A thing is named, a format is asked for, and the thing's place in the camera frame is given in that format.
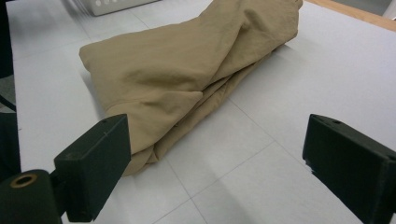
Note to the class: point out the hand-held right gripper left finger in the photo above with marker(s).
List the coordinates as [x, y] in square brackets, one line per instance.
[95, 165]

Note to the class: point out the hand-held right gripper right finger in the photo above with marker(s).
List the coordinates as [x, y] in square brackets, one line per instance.
[351, 165]

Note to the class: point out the tan cloth garment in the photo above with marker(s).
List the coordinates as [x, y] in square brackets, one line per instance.
[174, 71]

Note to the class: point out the white perforated plastic basket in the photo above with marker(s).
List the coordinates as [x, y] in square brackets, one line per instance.
[115, 6]

